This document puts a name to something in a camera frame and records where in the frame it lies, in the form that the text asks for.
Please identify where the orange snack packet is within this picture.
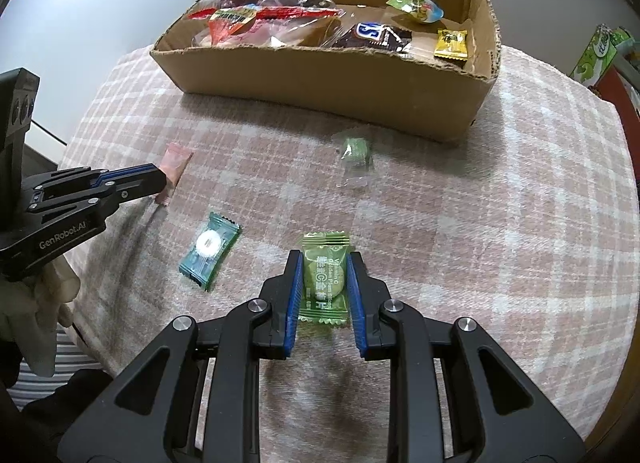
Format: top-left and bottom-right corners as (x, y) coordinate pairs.
(207, 6), (263, 46)

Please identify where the striped shirt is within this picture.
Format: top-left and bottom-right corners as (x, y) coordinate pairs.
(7, 325), (108, 411)

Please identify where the clear-wrapped green candy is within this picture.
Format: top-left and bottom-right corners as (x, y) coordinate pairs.
(334, 129), (377, 189)

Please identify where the yellow candy packet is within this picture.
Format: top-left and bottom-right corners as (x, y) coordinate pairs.
(433, 28), (469, 60)

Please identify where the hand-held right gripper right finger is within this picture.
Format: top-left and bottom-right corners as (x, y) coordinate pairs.
(347, 251), (586, 463)

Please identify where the colourful snack packet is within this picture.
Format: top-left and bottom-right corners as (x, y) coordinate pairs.
(385, 0), (445, 25)

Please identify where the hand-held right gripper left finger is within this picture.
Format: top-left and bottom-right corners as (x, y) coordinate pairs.
(60, 250), (303, 463)

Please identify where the pink wafer packet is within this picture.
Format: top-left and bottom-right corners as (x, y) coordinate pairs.
(154, 143), (194, 205)

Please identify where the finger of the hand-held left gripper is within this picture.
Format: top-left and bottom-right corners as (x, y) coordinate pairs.
(30, 163), (167, 196)
(27, 177), (169, 218)

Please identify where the green candy packet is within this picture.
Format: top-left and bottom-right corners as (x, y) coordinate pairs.
(297, 231), (353, 328)

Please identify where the brown chocolate bar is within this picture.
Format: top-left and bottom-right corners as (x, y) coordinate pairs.
(327, 20), (414, 58)

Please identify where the person's left hand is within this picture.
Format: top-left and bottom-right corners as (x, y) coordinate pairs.
(0, 253), (82, 379)

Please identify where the teal candy packet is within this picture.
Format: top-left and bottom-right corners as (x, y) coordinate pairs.
(179, 212), (243, 292)

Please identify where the cardboard box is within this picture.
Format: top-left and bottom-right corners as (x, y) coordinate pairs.
(150, 0), (503, 144)

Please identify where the clear bread packet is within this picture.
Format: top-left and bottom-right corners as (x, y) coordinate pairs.
(192, 17), (351, 50)

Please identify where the dark red cloth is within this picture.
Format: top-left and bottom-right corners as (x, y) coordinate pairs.
(595, 56), (640, 119)

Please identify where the green printed box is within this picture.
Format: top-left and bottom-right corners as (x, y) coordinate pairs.
(569, 23), (638, 90)

